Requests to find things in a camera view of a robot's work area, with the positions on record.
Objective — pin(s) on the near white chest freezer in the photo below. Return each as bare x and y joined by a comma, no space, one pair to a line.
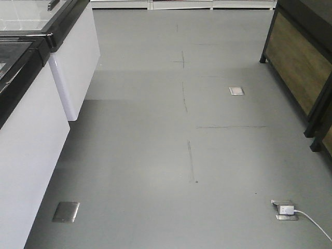
34,128

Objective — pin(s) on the white store shelving unit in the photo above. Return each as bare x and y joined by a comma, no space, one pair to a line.
169,5

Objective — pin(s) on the open floor socket with plug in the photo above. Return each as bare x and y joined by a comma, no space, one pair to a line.
284,210

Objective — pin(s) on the white chest freezer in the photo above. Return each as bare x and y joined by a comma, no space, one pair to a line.
68,28
34,128

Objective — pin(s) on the closed steel floor socket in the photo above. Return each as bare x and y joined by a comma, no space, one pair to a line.
66,212

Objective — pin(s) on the far white chest freezer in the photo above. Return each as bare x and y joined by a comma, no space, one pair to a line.
68,28

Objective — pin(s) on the black wooden produce stand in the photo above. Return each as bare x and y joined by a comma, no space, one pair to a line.
298,47

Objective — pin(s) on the far steel floor socket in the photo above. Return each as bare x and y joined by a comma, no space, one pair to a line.
236,91

